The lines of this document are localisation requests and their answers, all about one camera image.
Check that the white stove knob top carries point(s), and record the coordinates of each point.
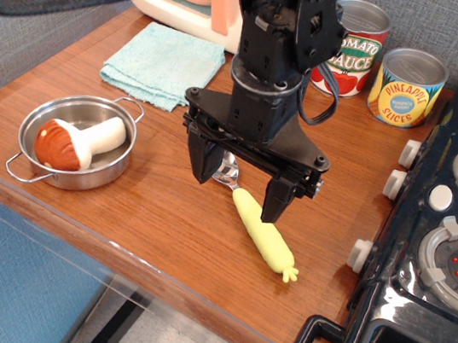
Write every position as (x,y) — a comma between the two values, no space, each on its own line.
(409,152)

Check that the white stove knob middle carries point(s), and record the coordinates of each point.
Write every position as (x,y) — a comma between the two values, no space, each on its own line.
(394,184)

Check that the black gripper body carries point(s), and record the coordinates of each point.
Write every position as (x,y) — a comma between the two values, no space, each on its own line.
(263,128)

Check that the small steel pot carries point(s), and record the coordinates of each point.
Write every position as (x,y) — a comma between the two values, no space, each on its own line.
(82,112)

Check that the pineapple slices can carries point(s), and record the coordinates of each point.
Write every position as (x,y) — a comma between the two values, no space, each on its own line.
(406,87)

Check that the white stove knob bottom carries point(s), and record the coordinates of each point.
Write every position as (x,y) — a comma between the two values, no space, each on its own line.
(359,254)

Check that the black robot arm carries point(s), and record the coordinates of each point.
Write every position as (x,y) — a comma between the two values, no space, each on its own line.
(282,41)

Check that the plush brown mushroom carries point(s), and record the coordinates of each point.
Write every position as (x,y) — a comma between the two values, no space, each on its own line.
(62,146)

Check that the teal toy microwave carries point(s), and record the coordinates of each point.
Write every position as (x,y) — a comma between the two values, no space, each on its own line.
(218,21)

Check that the spoon with yellow-green handle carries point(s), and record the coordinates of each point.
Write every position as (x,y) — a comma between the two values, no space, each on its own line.
(267,238)

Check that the tomato sauce can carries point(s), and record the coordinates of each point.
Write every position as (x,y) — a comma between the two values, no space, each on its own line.
(368,26)

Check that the white stove knob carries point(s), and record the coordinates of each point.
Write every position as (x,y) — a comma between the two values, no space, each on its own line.
(359,254)
(394,184)
(409,152)

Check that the light blue towel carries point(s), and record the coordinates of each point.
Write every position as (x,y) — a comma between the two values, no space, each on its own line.
(159,64)

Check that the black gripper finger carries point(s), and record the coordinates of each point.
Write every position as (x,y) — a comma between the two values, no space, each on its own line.
(205,155)
(278,196)

